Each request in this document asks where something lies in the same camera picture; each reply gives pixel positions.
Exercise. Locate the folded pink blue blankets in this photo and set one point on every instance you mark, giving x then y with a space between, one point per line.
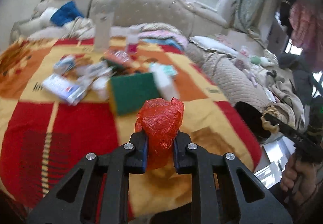
163 31

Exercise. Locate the pile of grey clothes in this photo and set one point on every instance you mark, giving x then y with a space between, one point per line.
303 77

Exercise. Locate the black round trash bin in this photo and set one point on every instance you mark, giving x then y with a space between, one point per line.
252 117

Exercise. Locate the teal tissue pack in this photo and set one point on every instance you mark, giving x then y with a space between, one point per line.
169 70

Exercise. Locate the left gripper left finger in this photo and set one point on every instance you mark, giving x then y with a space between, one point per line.
96 189

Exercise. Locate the beige tufted sofa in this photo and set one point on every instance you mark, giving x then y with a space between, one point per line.
190 19

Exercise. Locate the clear bag of snacks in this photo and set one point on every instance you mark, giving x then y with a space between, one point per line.
244 52

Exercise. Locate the white fringed pillow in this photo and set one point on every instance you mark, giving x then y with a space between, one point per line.
210 45

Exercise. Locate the purple lint roller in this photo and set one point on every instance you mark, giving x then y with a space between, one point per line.
252 78

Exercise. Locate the pink hanging clothes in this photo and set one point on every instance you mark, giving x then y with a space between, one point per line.
306 21

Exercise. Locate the green white plush toy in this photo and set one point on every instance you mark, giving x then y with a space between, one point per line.
262 61

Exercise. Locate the white pink-label bottle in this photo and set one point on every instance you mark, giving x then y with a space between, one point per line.
132 39

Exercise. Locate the white blue medicine box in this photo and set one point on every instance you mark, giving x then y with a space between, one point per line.
65 89

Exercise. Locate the grey quilted sofa cover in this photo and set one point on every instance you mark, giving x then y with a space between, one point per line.
275 97

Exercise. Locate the yellow green scrub sponge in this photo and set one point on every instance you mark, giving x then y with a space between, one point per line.
128 93

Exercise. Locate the red plastic bag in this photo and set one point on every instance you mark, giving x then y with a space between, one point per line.
160 120

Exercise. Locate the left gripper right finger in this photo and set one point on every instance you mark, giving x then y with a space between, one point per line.
224 190

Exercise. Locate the person's right hand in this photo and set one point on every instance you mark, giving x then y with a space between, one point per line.
301 173

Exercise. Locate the white foam block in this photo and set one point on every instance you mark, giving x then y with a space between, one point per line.
163 82

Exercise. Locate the blue cloth on sofa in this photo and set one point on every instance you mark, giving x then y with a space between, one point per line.
65 14

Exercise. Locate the red orange love blanket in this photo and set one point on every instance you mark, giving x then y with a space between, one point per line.
42 138

